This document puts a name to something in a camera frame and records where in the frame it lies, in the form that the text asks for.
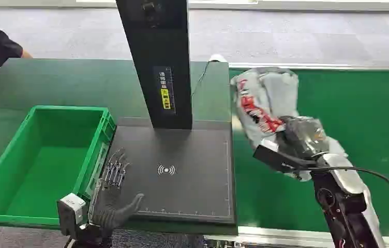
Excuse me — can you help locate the green conveyor belt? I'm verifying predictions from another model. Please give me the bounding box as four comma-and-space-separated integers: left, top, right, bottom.
229, 69, 389, 238

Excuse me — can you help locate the grey parcel bag red print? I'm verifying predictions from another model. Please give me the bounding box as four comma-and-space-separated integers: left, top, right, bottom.
230, 67, 348, 182

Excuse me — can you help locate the white plug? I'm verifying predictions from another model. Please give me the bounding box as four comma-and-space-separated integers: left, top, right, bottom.
208, 54, 228, 64

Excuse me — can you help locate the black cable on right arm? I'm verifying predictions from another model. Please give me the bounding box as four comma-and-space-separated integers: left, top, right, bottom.
276, 150, 389, 237

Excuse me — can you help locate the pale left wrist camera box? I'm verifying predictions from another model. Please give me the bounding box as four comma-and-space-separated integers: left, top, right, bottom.
57, 193, 88, 238

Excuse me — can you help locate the thin black scanner cable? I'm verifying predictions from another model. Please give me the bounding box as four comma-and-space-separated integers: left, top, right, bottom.
191, 60, 213, 98

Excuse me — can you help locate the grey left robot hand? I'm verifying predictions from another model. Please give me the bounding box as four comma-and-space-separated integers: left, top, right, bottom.
89, 148, 145, 230

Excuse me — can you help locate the black scanner pad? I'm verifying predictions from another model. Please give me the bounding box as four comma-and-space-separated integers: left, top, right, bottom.
107, 117, 238, 226

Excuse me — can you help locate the black scanner post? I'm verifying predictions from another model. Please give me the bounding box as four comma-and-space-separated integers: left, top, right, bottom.
115, 0, 194, 130

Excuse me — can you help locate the green plastic crate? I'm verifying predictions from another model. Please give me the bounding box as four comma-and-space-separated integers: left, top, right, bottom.
0, 105, 117, 228

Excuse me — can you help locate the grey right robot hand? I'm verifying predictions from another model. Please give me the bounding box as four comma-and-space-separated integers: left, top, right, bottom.
277, 115, 330, 162

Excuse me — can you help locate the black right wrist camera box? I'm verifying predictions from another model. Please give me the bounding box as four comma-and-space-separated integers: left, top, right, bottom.
252, 145, 300, 174

